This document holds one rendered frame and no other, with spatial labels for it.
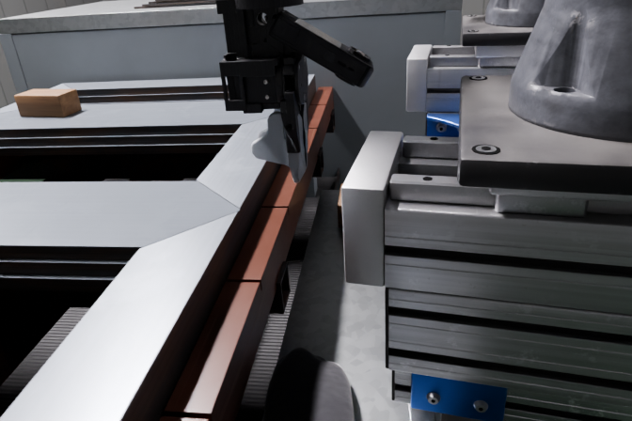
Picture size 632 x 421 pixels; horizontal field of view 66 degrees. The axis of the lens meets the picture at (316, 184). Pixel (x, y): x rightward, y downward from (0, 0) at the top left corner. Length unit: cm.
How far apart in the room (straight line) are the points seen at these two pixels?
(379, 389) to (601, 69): 44
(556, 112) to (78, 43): 141
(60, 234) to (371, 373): 42
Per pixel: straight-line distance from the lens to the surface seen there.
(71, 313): 110
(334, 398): 59
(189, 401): 46
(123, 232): 63
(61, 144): 114
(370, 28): 136
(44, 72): 169
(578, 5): 37
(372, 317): 73
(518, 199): 37
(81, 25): 159
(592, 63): 35
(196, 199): 68
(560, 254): 39
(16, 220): 74
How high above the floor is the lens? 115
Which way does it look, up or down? 25 degrees down
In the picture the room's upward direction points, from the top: 4 degrees counter-clockwise
